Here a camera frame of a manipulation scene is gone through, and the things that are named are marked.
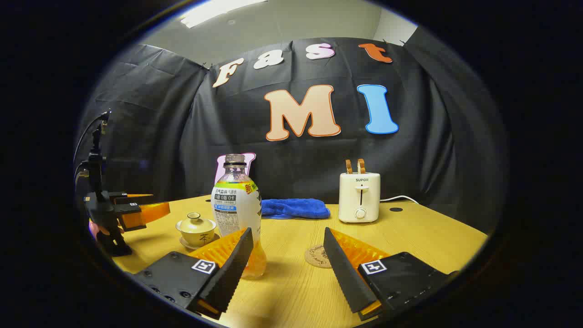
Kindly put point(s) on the round cork coaster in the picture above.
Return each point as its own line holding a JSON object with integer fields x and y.
{"x": 316, "y": 257}

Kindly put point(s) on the toast slice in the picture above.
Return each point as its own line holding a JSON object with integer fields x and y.
{"x": 349, "y": 166}
{"x": 361, "y": 166}

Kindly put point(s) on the black backdrop cloth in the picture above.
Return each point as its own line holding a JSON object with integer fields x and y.
{"x": 182, "y": 136}

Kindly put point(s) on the cream ceramic saucer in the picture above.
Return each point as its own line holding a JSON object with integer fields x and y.
{"x": 186, "y": 245}

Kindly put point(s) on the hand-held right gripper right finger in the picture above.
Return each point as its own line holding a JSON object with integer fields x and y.
{"x": 346, "y": 278}

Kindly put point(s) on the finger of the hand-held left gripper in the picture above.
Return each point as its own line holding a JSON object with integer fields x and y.
{"x": 130, "y": 209}
{"x": 123, "y": 199}

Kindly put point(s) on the cream toaster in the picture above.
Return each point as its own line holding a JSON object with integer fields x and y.
{"x": 360, "y": 196}

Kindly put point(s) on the blue towel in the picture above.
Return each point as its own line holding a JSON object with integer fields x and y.
{"x": 294, "y": 208}

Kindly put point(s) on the cream teacup lid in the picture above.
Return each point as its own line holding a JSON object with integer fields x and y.
{"x": 196, "y": 223}

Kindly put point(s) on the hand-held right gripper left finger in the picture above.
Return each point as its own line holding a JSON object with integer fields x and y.
{"x": 232, "y": 273}

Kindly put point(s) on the clear labelled water bottle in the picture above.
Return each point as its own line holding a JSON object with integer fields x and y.
{"x": 234, "y": 205}

